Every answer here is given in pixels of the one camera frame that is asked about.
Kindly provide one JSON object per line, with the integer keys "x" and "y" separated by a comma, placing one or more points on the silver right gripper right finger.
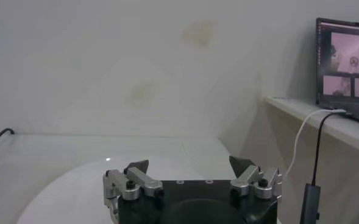
{"x": 252, "y": 181}

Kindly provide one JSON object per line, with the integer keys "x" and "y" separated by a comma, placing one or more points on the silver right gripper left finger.
{"x": 138, "y": 181}

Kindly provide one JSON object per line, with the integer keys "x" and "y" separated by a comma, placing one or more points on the white round plate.
{"x": 75, "y": 194}

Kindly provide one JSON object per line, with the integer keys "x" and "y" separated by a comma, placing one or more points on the white side table with power strip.
{"x": 343, "y": 170}

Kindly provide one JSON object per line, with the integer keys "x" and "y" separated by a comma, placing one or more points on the black device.
{"x": 343, "y": 61}

